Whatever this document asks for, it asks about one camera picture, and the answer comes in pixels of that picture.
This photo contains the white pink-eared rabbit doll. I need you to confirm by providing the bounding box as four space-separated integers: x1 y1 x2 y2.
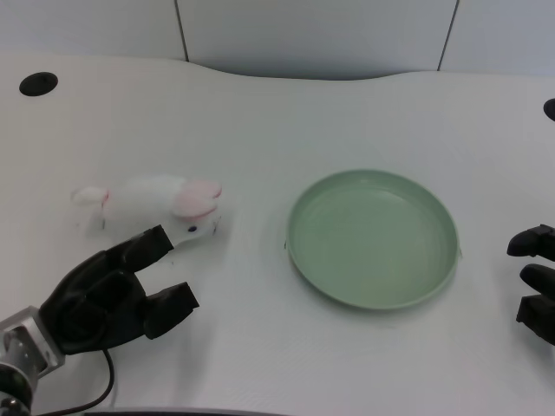
70 173 224 249

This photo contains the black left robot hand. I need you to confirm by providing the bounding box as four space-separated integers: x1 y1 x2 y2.
39 224 201 356

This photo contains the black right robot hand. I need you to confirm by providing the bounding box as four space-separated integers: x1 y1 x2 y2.
506 223 555 347

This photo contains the green round plate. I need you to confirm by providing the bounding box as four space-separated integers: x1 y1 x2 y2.
284 168 461 312

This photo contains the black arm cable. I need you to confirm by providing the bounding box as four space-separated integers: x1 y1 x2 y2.
33 348 117 414

